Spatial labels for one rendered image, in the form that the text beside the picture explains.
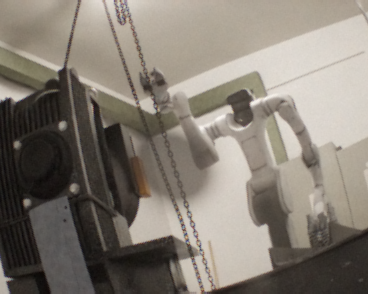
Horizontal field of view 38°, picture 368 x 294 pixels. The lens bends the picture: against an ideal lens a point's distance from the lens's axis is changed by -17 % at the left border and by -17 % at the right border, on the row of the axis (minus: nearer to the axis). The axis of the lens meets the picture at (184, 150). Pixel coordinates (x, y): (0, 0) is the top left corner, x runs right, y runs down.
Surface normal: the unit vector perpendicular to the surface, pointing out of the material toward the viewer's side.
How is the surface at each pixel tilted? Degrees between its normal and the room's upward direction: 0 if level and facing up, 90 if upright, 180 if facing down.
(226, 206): 90
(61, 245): 90
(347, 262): 90
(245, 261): 90
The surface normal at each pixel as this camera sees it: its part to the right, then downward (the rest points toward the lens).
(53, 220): -0.25, -0.25
